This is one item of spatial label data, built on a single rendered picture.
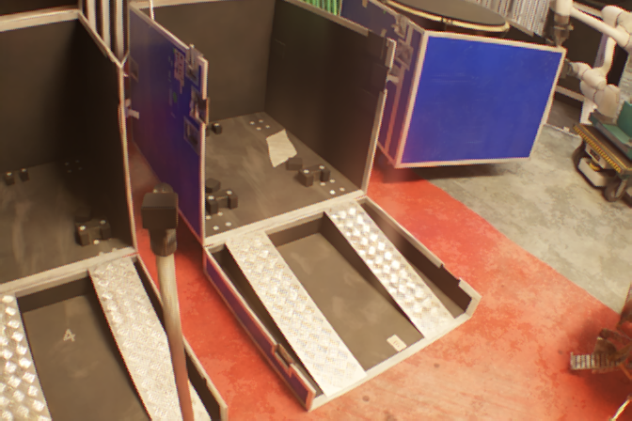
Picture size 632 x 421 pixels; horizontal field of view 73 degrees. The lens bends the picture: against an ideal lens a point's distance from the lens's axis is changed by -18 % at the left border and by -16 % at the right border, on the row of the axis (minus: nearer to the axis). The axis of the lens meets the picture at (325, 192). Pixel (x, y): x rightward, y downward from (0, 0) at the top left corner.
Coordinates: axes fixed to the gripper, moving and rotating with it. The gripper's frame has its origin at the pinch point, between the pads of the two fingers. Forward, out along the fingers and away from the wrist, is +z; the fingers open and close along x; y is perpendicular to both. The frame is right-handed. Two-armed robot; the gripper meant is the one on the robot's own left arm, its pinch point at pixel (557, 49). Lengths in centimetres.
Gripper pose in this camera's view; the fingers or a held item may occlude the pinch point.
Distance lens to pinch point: 320.3
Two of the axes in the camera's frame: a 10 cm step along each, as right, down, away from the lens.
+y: -3.3, -4.1, 8.5
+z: -0.7, 9.1, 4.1
